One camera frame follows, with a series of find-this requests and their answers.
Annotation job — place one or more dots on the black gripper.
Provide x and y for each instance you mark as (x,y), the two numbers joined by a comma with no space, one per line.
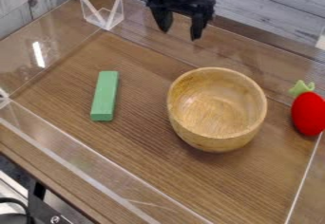
(199,9)

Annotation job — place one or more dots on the green rectangular block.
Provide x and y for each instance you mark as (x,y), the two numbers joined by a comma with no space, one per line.
(103,101)

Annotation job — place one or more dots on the light wooden bowl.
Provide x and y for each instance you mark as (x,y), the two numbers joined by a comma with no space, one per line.
(217,108)

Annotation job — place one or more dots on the red plush strawberry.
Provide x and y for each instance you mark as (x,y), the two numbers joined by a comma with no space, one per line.
(307,109)

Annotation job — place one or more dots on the black metal table clamp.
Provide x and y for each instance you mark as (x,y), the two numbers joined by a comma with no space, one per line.
(41,212)

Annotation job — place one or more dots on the clear acrylic corner bracket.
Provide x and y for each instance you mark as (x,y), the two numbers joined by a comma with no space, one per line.
(104,18)

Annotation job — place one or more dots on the clear acrylic tray wall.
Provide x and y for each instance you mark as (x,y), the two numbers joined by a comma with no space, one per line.
(104,191)

